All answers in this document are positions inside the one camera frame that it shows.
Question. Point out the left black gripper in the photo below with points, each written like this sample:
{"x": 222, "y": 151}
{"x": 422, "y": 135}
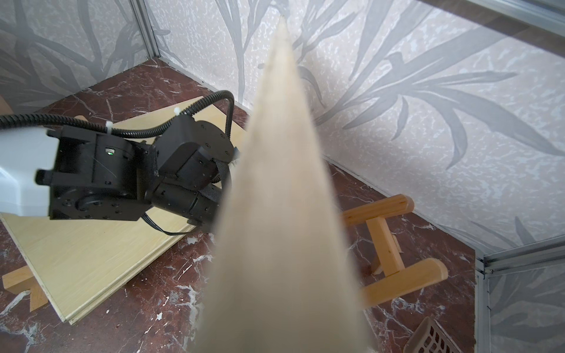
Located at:
{"x": 97, "y": 176}

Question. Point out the light plywood board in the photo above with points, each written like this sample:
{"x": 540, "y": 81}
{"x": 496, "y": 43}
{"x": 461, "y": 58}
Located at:
{"x": 280, "y": 279}
{"x": 79, "y": 263}

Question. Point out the wooden easel frame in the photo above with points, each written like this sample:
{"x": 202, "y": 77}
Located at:
{"x": 21, "y": 280}
{"x": 399, "y": 280}

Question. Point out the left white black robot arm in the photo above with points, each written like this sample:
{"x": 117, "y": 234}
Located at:
{"x": 26, "y": 148}

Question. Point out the brown plastic grid piece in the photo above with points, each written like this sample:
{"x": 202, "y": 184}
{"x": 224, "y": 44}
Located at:
{"x": 430, "y": 337}

